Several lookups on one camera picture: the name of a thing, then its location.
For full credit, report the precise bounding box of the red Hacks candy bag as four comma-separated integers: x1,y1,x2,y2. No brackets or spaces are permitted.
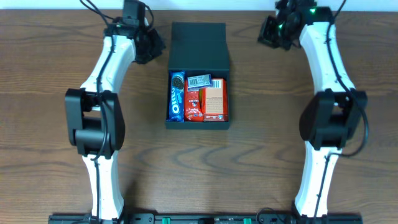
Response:
184,81,203,122

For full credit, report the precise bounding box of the dark green box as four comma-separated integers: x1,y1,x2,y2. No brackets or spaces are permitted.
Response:
165,22,230,130

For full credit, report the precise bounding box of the red carton box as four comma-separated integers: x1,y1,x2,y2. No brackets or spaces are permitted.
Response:
200,78,229,122

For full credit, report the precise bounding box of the small blue box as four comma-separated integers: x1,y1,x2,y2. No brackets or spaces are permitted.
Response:
187,74,212,91

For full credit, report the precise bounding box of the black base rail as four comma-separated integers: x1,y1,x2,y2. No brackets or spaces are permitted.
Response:
48,207,363,224

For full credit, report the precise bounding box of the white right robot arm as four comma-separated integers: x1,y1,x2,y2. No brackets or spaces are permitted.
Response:
257,0,369,223

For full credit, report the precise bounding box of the blue Oreo cookie pack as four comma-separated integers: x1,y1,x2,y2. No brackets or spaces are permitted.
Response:
167,70,185,122

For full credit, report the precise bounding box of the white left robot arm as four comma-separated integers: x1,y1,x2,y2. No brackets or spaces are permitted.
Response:
65,17,164,223

